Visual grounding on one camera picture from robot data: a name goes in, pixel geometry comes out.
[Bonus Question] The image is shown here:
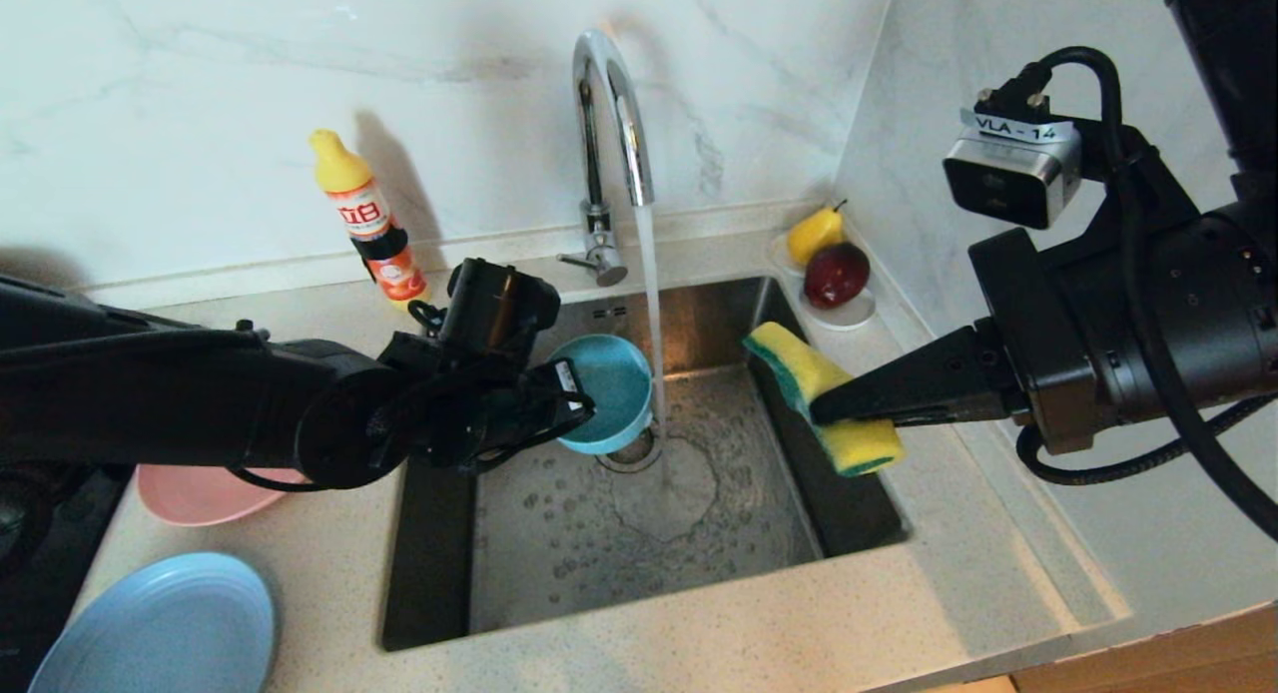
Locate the teal bowl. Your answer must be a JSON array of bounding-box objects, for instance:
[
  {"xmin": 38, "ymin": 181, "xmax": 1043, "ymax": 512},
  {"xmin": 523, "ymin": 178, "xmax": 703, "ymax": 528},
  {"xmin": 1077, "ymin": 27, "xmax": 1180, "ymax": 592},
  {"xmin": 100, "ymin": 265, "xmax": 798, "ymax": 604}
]
[{"xmin": 547, "ymin": 334, "xmax": 655, "ymax": 456}]

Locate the yellow green sponge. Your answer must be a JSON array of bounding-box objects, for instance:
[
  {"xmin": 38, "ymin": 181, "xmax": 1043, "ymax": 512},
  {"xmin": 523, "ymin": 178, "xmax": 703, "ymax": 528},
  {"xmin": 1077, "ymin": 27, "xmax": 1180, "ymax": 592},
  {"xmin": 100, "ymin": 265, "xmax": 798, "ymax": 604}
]
[{"xmin": 742, "ymin": 321, "xmax": 905, "ymax": 477}]

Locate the yellow orange dish soap bottle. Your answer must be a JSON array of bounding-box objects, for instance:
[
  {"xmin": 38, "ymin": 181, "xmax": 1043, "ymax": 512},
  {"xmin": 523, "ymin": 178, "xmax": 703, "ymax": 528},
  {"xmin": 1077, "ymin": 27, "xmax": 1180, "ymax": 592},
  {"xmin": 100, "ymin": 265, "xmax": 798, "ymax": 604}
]
[{"xmin": 308, "ymin": 129, "xmax": 430, "ymax": 310}]

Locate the chrome gooseneck faucet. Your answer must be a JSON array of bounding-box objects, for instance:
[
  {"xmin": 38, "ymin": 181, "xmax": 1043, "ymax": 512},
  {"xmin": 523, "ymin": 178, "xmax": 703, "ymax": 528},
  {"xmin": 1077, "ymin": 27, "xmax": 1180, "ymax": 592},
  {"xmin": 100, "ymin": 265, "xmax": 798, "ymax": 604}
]
[{"xmin": 557, "ymin": 29, "xmax": 657, "ymax": 288}]

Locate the metal sink drain strainer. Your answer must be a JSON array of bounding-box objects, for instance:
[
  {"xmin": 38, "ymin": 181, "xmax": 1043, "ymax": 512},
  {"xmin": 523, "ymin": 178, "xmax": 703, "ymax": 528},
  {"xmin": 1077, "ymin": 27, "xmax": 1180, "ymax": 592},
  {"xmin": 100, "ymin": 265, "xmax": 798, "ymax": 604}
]
[{"xmin": 597, "ymin": 428, "xmax": 662, "ymax": 472}]

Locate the stainless steel sink basin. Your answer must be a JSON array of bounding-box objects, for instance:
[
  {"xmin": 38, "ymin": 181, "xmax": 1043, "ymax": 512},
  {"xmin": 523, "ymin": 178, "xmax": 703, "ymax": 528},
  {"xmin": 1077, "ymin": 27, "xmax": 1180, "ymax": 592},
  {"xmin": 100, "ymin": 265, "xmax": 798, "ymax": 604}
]
[{"xmin": 380, "ymin": 277, "xmax": 910, "ymax": 652}]

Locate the small white dish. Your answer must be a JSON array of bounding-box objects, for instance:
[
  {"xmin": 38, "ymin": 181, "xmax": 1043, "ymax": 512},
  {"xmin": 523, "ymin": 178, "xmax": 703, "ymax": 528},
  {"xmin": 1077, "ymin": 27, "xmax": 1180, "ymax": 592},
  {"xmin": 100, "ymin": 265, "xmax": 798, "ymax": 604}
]
[{"xmin": 767, "ymin": 232, "xmax": 878, "ymax": 332}]

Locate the dark red apple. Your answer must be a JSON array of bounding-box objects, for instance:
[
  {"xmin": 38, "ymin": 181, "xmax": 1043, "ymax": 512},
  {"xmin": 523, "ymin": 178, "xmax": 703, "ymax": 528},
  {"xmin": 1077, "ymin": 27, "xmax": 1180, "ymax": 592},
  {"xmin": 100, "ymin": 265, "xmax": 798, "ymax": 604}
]
[{"xmin": 804, "ymin": 242, "xmax": 870, "ymax": 310}]

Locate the yellow pear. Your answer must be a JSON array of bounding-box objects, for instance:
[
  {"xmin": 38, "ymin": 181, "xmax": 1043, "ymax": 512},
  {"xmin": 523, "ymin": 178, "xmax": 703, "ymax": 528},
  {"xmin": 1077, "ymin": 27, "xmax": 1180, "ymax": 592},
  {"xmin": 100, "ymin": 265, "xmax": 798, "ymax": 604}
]
[{"xmin": 787, "ymin": 200, "xmax": 846, "ymax": 268}]

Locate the pink plate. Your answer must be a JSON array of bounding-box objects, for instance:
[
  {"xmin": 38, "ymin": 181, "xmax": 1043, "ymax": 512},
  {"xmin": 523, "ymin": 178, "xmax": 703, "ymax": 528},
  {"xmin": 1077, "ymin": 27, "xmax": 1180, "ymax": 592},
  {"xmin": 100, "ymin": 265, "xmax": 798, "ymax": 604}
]
[{"xmin": 137, "ymin": 463, "xmax": 306, "ymax": 527}]

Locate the light wooden cabinet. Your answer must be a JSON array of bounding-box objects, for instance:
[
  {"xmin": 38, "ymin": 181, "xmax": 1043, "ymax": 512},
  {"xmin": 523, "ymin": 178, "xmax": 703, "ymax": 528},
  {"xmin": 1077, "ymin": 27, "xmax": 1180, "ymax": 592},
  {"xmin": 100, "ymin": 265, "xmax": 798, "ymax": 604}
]
[{"xmin": 1008, "ymin": 597, "xmax": 1278, "ymax": 693}]

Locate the light blue plate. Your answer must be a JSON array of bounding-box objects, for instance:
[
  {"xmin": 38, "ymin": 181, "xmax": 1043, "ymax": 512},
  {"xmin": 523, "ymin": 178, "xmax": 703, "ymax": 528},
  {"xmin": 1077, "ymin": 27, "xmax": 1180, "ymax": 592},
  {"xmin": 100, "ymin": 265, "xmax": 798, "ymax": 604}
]
[{"xmin": 28, "ymin": 553, "xmax": 278, "ymax": 693}]

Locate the black glass cooktop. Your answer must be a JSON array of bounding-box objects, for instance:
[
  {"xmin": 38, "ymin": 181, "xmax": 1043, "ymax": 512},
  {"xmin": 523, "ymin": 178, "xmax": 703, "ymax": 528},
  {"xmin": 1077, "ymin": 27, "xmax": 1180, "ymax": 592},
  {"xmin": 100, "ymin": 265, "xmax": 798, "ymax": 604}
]
[{"xmin": 0, "ymin": 458, "xmax": 136, "ymax": 693}]

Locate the thin black camera cable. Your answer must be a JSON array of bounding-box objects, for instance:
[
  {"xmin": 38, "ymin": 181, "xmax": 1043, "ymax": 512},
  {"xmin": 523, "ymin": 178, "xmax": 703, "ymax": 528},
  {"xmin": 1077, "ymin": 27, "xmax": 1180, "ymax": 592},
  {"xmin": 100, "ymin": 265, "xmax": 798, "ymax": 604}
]
[{"xmin": 973, "ymin": 46, "xmax": 1278, "ymax": 542}]

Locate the black gripper power cable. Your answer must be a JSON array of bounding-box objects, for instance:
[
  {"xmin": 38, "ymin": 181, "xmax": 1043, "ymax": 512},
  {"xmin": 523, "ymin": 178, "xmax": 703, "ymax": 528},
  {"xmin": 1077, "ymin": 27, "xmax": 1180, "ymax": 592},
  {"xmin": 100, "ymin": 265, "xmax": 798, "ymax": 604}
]
[{"xmin": 1016, "ymin": 393, "xmax": 1278, "ymax": 486}]

